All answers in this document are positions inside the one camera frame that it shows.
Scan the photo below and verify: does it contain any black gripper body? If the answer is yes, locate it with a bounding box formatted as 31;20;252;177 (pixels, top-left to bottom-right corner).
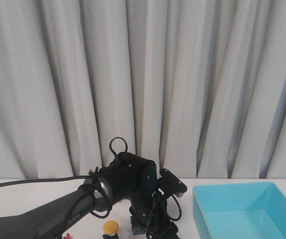
129;191;180;239

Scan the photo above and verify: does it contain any yellow mushroom push button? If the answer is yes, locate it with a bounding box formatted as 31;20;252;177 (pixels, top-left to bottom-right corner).
102;220;119;239

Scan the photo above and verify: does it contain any red mushroom push button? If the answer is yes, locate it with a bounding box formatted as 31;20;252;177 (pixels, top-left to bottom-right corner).
62;233;71;239

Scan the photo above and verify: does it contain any light blue plastic box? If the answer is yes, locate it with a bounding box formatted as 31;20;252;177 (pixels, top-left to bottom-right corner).
192;182;286;239

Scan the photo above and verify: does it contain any white pleated curtain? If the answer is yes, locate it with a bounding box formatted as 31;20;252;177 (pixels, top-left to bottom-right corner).
0;0;286;179

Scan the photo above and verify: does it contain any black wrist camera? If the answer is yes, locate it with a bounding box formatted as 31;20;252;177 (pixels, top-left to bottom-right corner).
157;168;188;199

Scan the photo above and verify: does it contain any black cable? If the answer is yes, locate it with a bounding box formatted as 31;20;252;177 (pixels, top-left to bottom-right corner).
0;136;129;220

